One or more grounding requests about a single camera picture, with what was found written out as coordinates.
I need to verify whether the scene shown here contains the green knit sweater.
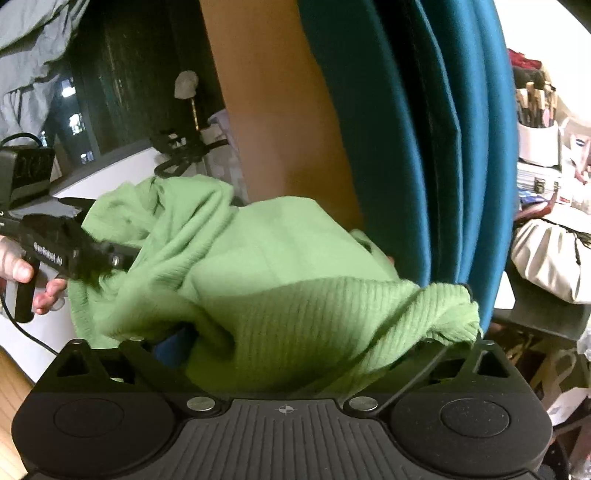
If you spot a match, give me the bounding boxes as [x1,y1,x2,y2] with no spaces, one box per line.
[68,176,480,399]

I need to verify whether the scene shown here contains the person's left hand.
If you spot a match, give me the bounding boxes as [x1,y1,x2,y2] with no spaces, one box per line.
[0,235,69,316]

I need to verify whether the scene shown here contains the beige ruched pouch bag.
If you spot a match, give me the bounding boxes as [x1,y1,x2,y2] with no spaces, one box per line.
[511,219,590,304]

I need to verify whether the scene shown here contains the yellow wardrobe panel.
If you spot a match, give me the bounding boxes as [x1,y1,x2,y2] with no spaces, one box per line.
[200,1,363,229]

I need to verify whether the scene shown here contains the white brush holder cup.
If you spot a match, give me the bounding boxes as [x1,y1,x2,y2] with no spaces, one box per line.
[518,123,560,167]

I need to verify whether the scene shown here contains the teal curtain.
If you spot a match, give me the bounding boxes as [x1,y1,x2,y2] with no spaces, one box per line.
[298,1,519,327]

